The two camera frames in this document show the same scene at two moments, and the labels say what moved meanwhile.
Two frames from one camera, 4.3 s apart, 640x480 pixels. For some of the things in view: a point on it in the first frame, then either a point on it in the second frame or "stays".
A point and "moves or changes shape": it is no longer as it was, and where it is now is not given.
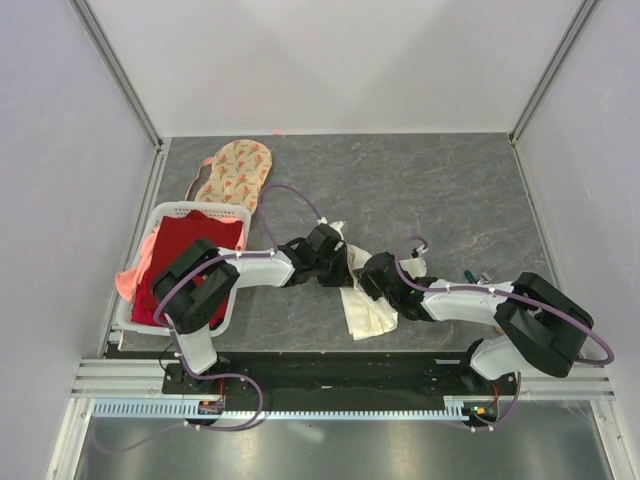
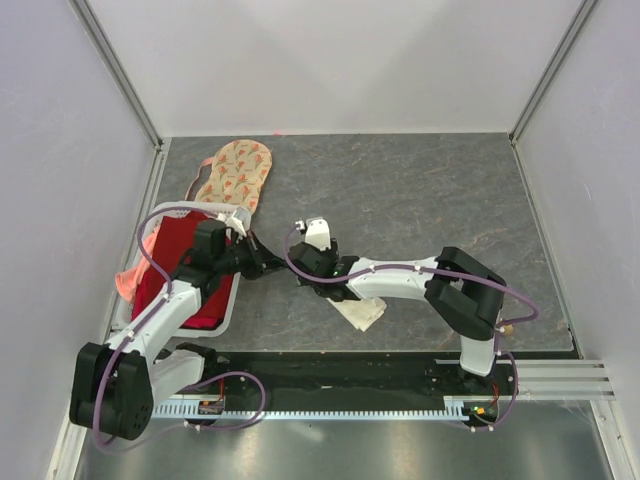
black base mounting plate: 257,374 stays
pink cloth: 128,280 stays
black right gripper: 367,285 -> 302,283
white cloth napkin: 370,317 moves or changes shape
